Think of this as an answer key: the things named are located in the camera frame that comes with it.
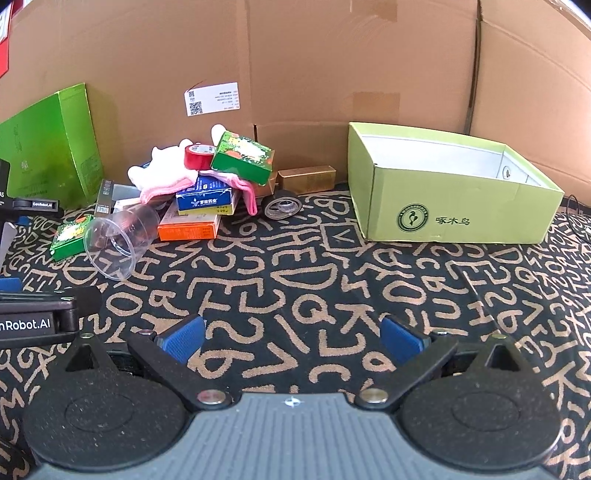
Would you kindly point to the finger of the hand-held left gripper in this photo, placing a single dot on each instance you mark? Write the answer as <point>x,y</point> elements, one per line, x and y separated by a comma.
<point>9,284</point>
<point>37,206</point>

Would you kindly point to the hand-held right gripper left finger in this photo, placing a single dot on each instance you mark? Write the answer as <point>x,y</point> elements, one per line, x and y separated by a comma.
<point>184,339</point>

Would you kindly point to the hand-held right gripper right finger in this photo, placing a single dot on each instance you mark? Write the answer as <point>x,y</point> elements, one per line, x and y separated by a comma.
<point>401,339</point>

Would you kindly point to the small green floral box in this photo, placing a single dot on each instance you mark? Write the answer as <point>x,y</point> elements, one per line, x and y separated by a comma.
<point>69,237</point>

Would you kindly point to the dark grey small box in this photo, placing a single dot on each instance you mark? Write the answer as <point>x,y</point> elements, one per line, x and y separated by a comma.
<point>105,196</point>

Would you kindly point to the clear plastic cup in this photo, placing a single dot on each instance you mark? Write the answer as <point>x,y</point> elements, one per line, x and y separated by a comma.
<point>117,240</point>

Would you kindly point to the orange white box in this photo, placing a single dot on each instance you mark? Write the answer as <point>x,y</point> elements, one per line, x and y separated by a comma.
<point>187,228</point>

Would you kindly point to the white plastic bottles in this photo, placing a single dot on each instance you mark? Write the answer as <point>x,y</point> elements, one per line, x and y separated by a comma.
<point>161,166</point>

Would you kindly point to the pink glove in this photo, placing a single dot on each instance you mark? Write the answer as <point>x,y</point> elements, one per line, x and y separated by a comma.
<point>168,188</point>

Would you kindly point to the light green shoe box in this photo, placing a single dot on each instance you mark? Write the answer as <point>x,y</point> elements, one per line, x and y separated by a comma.
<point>452,214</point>

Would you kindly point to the blue white medicine box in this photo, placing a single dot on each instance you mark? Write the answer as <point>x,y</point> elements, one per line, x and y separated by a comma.
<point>205,196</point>

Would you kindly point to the red tape roll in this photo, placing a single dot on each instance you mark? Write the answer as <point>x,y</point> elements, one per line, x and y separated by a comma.
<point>196,158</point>

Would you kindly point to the gold box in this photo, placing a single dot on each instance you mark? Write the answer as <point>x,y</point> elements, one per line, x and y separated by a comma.
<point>307,179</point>
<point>267,184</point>

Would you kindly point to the large shiny green box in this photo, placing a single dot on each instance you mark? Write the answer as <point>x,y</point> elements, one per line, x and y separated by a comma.
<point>41,152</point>

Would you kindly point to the black letter-print mat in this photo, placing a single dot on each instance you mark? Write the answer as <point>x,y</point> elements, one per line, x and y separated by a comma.
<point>286,286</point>

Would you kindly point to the red white carton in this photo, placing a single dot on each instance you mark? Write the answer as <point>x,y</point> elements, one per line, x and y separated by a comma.
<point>4,37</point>

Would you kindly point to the white shipping label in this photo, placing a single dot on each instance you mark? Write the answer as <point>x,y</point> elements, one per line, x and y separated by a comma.
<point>212,98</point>

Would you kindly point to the large labelled cardboard box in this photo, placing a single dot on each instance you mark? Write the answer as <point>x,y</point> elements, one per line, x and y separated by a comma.
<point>286,60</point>

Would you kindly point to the large plain cardboard box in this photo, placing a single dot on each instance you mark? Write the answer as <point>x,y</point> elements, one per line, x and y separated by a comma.
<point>531,78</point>

